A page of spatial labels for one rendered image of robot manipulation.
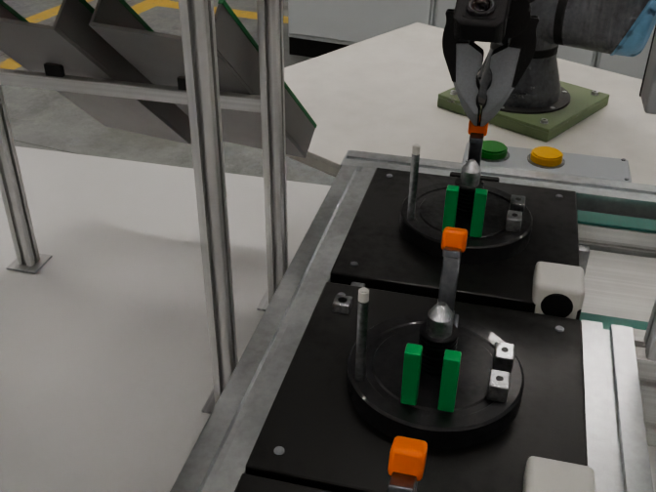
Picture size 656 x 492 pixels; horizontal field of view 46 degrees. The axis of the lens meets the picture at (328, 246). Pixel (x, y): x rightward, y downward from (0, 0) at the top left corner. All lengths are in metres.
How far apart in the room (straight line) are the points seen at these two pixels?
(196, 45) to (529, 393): 0.37
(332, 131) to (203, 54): 0.77
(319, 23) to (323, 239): 3.45
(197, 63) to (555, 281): 0.38
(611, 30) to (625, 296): 0.57
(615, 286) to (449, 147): 0.49
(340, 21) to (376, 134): 2.90
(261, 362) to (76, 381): 0.24
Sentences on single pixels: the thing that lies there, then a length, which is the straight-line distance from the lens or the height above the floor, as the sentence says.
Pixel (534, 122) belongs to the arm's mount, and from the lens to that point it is 1.36.
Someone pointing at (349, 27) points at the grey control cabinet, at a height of 0.20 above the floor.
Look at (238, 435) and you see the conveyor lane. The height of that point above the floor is 0.96.
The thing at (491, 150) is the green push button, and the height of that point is 0.97.
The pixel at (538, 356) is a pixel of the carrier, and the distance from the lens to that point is 0.69.
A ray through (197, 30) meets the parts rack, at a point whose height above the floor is 1.23.
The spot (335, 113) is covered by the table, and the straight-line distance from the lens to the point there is 1.41.
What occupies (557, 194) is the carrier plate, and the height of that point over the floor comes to 0.97.
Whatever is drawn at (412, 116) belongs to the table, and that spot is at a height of 0.86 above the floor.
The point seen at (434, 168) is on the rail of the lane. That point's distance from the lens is 1.01.
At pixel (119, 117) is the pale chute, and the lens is 1.00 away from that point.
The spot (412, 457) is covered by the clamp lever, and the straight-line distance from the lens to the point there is 0.45.
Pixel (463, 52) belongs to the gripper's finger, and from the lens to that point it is 0.81.
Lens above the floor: 1.40
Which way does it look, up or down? 32 degrees down
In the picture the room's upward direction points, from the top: 1 degrees clockwise
